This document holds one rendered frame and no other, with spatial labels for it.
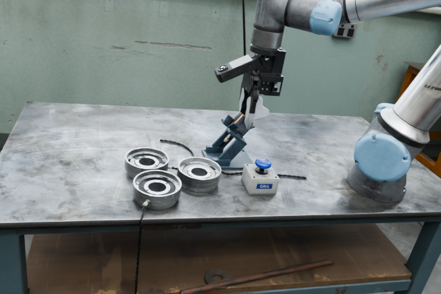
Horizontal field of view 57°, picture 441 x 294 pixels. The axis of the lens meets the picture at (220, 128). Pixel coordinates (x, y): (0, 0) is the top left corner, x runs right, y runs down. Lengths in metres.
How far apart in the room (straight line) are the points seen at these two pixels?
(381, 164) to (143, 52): 1.84
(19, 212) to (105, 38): 1.72
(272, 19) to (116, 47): 1.64
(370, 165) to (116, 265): 0.67
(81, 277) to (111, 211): 0.27
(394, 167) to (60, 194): 0.71
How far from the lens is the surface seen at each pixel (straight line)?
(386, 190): 1.11
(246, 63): 1.00
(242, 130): 1.07
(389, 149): 0.92
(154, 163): 1.02
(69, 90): 2.60
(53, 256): 1.17
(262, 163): 0.98
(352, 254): 1.33
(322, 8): 0.94
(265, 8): 0.97
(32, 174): 1.02
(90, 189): 0.96
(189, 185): 0.95
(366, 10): 1.04
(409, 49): 3.18
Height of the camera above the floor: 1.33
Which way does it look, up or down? 24 degrees down
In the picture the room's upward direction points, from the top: 9 degrees clockwise
